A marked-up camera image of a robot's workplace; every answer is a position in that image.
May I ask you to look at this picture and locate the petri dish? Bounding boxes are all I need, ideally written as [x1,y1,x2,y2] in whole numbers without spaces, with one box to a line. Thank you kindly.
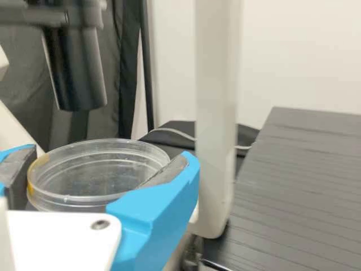
[26,138,171,213]

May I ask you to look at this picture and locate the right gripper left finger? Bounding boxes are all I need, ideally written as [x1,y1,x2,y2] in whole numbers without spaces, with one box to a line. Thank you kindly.
[0,143,38,211]

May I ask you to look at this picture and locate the cream microscope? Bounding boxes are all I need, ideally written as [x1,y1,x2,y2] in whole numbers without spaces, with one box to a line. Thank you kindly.
[0,0,244,271]

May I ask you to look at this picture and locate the black platform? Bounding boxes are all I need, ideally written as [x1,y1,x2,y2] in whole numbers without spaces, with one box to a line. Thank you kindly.
[202,106,361,271]

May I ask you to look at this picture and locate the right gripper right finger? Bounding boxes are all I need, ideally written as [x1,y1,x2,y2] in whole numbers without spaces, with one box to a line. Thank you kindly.
[105,150,201,271]

